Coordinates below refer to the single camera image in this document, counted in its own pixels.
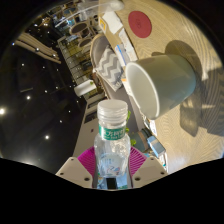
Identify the white mug with green print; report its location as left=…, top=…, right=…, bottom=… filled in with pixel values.
left=124, top=53, right=197, bottom=121

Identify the grey curved sofa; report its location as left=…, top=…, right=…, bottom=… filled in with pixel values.
left=89, top=33, right=141, bottom=134

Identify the small light blue box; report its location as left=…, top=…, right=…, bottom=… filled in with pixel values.
left=146, top=135, right=167, bottom=158

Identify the printed paper menu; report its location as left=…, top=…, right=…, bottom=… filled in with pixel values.
left=114, top=28, right=138, bottom=63

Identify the clear plastic water bottle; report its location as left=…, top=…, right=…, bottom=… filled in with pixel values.
left=93, top=99, right=132, bottom=178

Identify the group of ceiling lights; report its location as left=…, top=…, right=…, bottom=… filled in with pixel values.
left=0, top=19, right=73, bottom=141

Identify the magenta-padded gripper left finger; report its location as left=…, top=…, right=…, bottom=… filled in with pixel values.
left=55, top=146, right=99, bottom=190

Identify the group of dining chairs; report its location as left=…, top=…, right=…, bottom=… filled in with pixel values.
left=68, top=19, right=94, bottom=49

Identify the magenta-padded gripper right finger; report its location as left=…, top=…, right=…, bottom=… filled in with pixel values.
left=127, top=146, right=169, bottom=190

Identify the flat round red coaster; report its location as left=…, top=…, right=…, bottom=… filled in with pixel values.
left=128, top=10, right=153, bottom=39

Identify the grey white chevron cushion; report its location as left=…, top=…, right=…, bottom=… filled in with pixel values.
left=94, top=44, right=126, bottom=92

